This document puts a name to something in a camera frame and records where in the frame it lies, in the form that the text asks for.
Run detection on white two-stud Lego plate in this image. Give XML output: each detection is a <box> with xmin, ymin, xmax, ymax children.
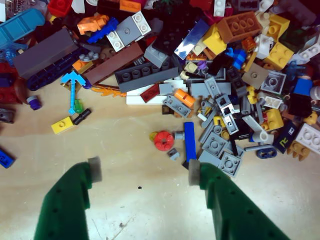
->
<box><xmin>213</xmin><ymin>0</ymin><xmax>227</xmax><ymax>18</ymax></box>

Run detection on black Lego brick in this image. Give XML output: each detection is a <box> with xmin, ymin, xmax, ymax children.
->
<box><xmin>287</xmin><ymin>92</ymin><xmax>313</xmax><ymax>120</ymax></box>

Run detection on tan Lego claw piece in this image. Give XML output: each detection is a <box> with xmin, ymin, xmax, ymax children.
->
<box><xmin>286</xmin><ymin>140</ymin><xmax>311</xmax><ymax>161</ymax></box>

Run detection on dark blue printed Lego tile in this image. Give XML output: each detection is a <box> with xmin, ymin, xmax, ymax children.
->
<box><xmin>272</xmin><ymin>120</ymin><xmax>298</xmax><ymax>154</ymax></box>

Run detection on shiny blue Lego tile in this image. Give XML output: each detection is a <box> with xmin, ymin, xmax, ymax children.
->
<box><xmin>173</xmin><ymin>18</ymin><xmax>210</xmax><ymax>60</ymax></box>

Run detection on small grey Lego clip piece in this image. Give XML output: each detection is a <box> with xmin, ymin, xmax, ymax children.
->
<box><xmin>167</xmin><ymin>148</ymin><xmax>181</xmax><ymax>161</ymax></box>

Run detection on large grey Lego panel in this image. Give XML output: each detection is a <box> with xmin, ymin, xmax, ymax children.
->
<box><xmin>12</xmin><ymin>27</ymin><xmax>80</xmax><ymax>80</ymax></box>

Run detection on yellow one-stud Lego plate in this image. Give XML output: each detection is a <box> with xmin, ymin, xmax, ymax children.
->
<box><xmin>51</xmin><ymin>116</ymin><xmax>75</xmax><ymax>135</ymax></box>

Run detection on grey square Lego plate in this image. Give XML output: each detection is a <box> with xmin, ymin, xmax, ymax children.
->
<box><xmin>259</xmin><ymin>70</ymin><xmax>288</xmax><ymax>96</ymax></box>

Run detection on large teal Lego piece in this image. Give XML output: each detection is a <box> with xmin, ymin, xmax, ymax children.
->
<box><xmin>0</xmin><ymin>8</ymin><xmax>46</xmax><ymax>51</ymax></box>

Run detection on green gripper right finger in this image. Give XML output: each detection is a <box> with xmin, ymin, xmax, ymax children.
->
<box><xmin>188</xmin><ymin>159</ymin><xmax>292</xmax><ymax>240</ymax></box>

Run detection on orange Lego figure piece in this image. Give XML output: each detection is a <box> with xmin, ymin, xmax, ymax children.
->
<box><xmin>76</xmin><ymin>14</ymin><xmax>110</xmax><ymax>36</ymax></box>

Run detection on orange Lego plate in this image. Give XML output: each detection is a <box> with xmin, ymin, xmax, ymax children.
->
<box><xmin>71</xmin><ymin>59</ymin><xmax>94</xmax><ymax>75</ymax></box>
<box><xmin>119</xmin><ymin>0</ymin><xmax>142</xmax><ymax>13</ymax></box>

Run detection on yellow and red Lego brick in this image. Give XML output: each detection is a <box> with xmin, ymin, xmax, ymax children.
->
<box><xmin>259</xmin><ymin>108</ymin><xmax>285</xmax><ymax>132</ymax></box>

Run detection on red round Lego plate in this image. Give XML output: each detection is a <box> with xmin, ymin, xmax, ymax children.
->
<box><xmin>153</xmin><ymin>130</ymin><xmax>174</xmax><ymax>152</ymax></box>

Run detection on orange rounded Lego brick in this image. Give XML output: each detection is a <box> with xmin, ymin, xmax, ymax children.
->
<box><xmin>173</xmin><ymin>88</ymin><xmax>196</xmax><ymax>109</ymax></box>

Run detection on blue Lego figure piece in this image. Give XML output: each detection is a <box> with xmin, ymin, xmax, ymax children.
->
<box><xmin>224</xmin><ymin>47</ymin><xmax>248</xmax><ymax>70</ymax></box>

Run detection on black Lego piece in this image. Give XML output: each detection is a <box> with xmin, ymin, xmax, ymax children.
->
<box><xmin>207</xmin><ymin>53</ymin><xmax>235</xmax><ymax>76</ymax></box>

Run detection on light blue Lego pickaxe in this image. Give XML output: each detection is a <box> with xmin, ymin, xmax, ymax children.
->
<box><xmin>60</xmin><ymin>70</ymin><xmax>92</xmax><ymax>116</ymax></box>

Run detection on dark red Lego tile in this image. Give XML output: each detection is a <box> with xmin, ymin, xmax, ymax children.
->
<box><xmin>139</xmin><ymin>83</ymin><xmax>161</xmax><ymax>102</ymax></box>

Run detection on dark grey Lego piece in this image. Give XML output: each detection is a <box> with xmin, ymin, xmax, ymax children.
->
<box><xmin>0</xmin><ymin>107</ymin><xmax>16</xmax><ymax>124</ymax></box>

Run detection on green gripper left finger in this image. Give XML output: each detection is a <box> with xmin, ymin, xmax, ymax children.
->
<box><xmin>33</xmin><ymin>156</ymin><xmax>103</xmax><ymax>240</ymax></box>

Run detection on grey and white Lego plates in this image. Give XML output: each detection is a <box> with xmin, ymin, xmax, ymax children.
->
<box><xmin>106</xmin><ymin>10</ymin><xmax>153</xmax><ymax>53</ymax></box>

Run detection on transparent green Lego piece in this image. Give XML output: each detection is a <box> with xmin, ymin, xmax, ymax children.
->
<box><xmin>74</xmin><ymin>99</ymin><xmax>85</xmax><ymax>113</ymax></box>

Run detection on long white Lego brick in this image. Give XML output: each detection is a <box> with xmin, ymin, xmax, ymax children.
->
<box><xmin>125</xmin><ymin>78</ymin><xmax>188</xmax><ymax>106</ymax></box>

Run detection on dark grey four-stud Lego brick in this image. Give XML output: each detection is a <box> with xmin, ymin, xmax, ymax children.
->
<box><xmin>114</xmin><ymin>61</ymin><xmax>180</xmax><ymax>94</ymax></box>

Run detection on grey two-stud Lego plate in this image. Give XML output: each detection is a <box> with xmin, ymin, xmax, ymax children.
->
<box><xmin>204</xmin><ymin>76</ymin><xmax>226</xmax><ymax>100</ymax></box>

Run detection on black Lego technic pin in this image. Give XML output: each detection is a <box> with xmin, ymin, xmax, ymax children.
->
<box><xmin>72</xmin><ymin>108</ymin><xmax>92</xmax><ymax>125</ymax></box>

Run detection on blue Lego bracket piece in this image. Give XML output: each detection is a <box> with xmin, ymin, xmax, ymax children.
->
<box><xmin>86</xmin><ymin>17</ymin><xmax>120</xmax><ymax>45</ymax></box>

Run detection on light grey Lego lever piece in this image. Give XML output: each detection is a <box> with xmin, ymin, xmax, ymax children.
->
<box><xmin>241</xmin><ymin>114</ymin><xmax>275</xmax><ymax>144</ymax></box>

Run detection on purple and grey Lego cylinder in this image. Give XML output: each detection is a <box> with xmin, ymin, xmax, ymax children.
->
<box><xmin>26</xmin><ymin>95</ymin><xmax>41</xmax><ymax>111</ymax></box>

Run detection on tan one-stud Lego plate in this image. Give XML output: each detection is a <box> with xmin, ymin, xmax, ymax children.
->
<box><xmin>241</xmin><ymin>62</ymin><xmax>270</xmax><ymax>90</ymax></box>

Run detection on long brown Lego plate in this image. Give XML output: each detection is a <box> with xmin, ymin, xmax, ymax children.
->
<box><xmin>83</xmin><ymin>42</ymin><xmax>145</xmax><ymax>86</ymax></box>

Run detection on blue Lego brick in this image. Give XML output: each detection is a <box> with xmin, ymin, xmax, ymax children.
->
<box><xmin>292</xmin><ymin>77</ymin><xmax>314</xmax><ymax>97</ymax></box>

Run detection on white Lego piece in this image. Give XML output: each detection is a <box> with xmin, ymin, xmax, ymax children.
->
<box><xmin>254</xmin><ymin>33</ymin><xmax>273</xmax><ymax>60</ymax></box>

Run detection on dark red Lego brick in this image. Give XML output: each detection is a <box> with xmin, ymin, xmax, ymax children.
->
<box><xmin>0</xmin><ymin>62</ymin><xmax>23</xmax><ymax>105</ymax></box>

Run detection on long blue Lego tile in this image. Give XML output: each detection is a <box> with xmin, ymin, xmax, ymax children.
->
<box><xmin>184</xmin><ymin>121</ymin><xmax>198</xmax><ymax>161</ymax></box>

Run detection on brown six-stud Lego brick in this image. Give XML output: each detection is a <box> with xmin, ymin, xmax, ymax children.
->
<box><xmin>216</xmin><ymin>11</ymin><xmax>263</xmax><ymax>44</ymax></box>

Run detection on grey Lego slope brick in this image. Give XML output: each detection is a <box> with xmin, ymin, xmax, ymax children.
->
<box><xmin>143</xmin><ymin>43</ymin><xmax>170</xmax><ymax>69</ymax></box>

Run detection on dark blue Lego technic beam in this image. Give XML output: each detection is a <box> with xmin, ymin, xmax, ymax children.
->
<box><xmin>26</xmin><ymin>47</ymin><xmax>88</xmax><ymax>91</ymax></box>

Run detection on grey four-stud Lego plate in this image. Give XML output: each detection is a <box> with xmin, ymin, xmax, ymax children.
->
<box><xmin>201</xmin><ymin>131</ymin><xmax>229</xmax><ymax>159</ymax></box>
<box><xmin>216</xmin><ymin>151</ymin><xmax>243</xmax><ymax>178</ymax></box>

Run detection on grey Lego tile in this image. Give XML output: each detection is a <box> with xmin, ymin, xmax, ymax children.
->
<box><xmin>197</xmin><ymin>149</ymin><xmax>222</xmax><ymax>168</ymax></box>
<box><xmin>190</xmin><ymin>82</ymin><xmax>232</xmax><ymax>97</ymax></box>

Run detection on white printed Lego tile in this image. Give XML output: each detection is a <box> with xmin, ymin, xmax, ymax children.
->
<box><xmin>263</xmin><ymin>96</ymin><xmax>283</xmax><ymax>110</ymax></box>

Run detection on blue Lego plate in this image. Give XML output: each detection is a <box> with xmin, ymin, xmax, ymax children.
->
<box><xmin>0</xmin><ymin>147</ymin><xmax>16</xmax><ymax>169</ymax></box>

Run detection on grey three-hole Lego piece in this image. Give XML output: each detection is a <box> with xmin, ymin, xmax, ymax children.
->
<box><xmin>79</xmin><ymin>51</ymin><xmax>99</xmax><ymax>62</ymax></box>

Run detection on grey Lego bar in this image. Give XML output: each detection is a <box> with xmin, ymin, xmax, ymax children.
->
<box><xmin>243</xmin><ymin>144</ymin><xmax>275</xmax><ymax>152</ymax></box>

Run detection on transparent orange Lego flame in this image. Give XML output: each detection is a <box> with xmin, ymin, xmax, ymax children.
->
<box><xmin>91</xmin><ymin>84</ymin><xmax>127</xmax><ymax>98</ymax></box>

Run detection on grey Lego plate with holes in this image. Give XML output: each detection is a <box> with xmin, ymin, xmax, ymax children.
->
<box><xmin>163</xmin><ymin>94</ymin><xmax>193</xmax><ymax>119</ymax></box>

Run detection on yellow four-stud Lego brick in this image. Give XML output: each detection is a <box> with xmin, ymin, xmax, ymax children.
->
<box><xmin>263</xmin><ymin>41</ymin><xmax>295</xmax><ymax>71</ymax></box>

